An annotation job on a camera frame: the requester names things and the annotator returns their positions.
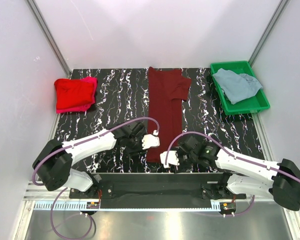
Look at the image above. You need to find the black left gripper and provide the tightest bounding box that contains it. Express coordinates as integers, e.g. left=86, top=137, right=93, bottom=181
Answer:
left=126, top=133, right=149, bottom=157

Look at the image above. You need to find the dark red t-shirt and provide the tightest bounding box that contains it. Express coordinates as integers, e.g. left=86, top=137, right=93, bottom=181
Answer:
left=146, top=67, right=192, bottom=163

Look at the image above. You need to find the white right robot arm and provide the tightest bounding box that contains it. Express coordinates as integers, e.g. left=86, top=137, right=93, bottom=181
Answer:
left=165, top=131, right=300, bottom=211

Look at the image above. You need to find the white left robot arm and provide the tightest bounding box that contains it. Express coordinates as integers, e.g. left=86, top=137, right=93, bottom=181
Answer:
left=32, top=122, right=147, bottom=198

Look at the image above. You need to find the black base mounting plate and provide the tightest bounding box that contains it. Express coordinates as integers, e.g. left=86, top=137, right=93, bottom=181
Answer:
left=69, top=173, right=247, bottom=200

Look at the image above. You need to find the folded pink t-shirt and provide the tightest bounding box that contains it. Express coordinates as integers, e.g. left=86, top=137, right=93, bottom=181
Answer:
left=55, top=76, right=99, bottom=115

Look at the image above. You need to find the light blue t-shirt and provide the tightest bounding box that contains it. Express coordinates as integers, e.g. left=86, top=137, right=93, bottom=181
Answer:
left=212, top=68, right=263, bottom=105

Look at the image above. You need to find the green plastic bin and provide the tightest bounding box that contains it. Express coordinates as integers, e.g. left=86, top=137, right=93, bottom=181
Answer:
left=210, top=60, right=271, bottom=116

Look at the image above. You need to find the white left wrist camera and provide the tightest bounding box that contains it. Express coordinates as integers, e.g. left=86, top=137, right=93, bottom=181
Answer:
left=141, top=130, right=160, bottom=150

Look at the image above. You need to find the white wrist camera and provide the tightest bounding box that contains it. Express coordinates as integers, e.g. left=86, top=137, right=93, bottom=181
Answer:
left=141, top=130, right=160, bottom=150
left=159, top=150, right=180, bottom=169

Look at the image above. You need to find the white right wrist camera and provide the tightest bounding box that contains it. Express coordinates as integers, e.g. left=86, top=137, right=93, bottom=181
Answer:
left=159, top=150, right=180, bottom=169

